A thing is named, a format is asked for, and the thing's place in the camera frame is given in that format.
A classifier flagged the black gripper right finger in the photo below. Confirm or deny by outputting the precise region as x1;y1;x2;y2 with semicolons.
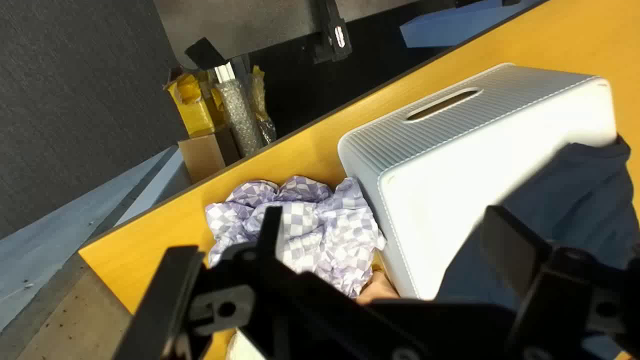
479;203;557;360

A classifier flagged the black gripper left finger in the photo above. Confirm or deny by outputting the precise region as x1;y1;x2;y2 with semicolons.
112;246;207;360

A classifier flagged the navy blue t-shirt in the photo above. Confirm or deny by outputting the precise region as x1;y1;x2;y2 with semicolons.
436;134;640;360

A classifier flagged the white plastic laundry basket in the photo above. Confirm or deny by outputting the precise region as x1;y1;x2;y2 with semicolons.
337;62;620;302

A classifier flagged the brown cardboard box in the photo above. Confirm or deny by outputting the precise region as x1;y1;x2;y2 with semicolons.
177;131;228;183

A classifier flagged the purple white checkered cloth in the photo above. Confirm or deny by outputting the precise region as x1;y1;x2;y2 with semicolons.
202;174;388;300

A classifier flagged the yellow crinkled packet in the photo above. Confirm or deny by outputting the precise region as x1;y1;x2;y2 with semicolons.
248;63;280;146

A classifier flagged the blue flat panel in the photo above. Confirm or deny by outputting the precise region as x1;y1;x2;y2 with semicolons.
399;0;549;49

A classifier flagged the black stand pole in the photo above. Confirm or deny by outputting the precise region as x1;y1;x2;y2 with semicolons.
311;0;355;65

